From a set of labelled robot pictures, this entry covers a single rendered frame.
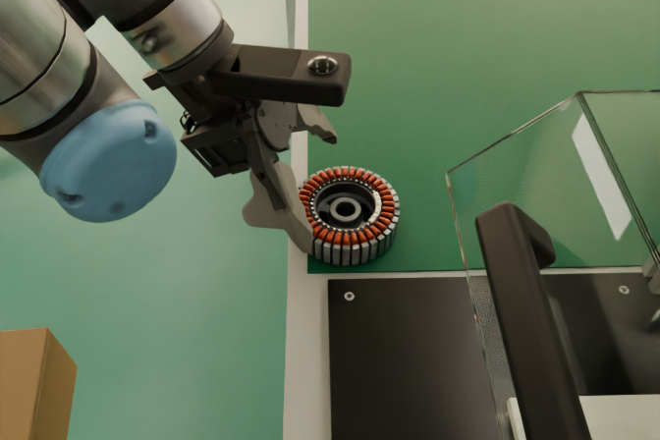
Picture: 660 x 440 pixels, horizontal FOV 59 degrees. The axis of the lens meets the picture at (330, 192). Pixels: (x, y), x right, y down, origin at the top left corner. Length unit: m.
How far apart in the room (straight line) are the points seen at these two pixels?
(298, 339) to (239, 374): 0.82
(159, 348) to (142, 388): 0.10
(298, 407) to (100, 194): 0.27
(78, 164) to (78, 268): 1.30
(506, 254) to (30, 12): 0.23
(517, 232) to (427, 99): 0.56
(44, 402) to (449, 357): 0.33
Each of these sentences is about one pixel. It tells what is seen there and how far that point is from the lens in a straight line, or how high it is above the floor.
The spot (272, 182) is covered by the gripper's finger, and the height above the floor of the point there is 0.88.
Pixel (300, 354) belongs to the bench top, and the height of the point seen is 0.75.
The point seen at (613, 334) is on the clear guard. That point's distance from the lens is 0.24.
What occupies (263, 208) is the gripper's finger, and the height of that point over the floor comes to 0.83.
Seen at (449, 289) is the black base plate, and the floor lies 0.77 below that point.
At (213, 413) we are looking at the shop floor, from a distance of 1.35.
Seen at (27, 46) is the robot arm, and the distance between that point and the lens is 0.30.
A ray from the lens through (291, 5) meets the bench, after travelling 1.71.
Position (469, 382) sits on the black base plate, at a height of 0.77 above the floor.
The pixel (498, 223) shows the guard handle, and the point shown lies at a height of 1.06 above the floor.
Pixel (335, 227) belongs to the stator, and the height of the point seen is 0.76.
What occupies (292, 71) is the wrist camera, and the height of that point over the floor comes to 0.95.
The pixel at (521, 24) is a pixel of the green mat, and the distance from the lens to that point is 0.96.
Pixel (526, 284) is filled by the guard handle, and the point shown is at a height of 1.06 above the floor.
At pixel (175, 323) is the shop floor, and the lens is 1.46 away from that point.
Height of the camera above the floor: 1.24
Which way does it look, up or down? 49 degrees down
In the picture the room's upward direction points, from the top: straight up
